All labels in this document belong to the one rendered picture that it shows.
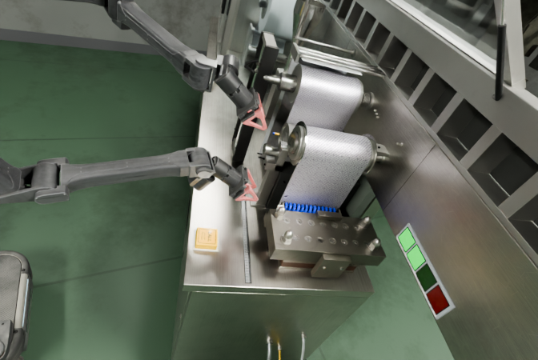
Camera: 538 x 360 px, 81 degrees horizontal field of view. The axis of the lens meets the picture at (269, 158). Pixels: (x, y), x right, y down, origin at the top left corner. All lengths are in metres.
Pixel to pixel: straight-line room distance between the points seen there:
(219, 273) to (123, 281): 1.07
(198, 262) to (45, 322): 1.10
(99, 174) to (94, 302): 1.20
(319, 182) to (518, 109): 0.57
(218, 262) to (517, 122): 0.88
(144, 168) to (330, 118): 0.70
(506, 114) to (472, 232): 0.28
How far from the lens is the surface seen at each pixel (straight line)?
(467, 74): 1.00
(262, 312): 1.24
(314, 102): 1.17
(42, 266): 2.17
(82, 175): 0.91
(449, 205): 0.95
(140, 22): 1.03
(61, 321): 2.01
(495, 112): 0.91
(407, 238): 1.04
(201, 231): 1.11
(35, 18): 4.19
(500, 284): 0.86
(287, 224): 1.07
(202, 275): 1.05
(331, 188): 1.13
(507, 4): 0.81
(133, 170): 0.90
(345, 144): 1.04
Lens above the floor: 1.82
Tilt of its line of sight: 38 degrees down
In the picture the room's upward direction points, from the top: 21 degrees clockwise
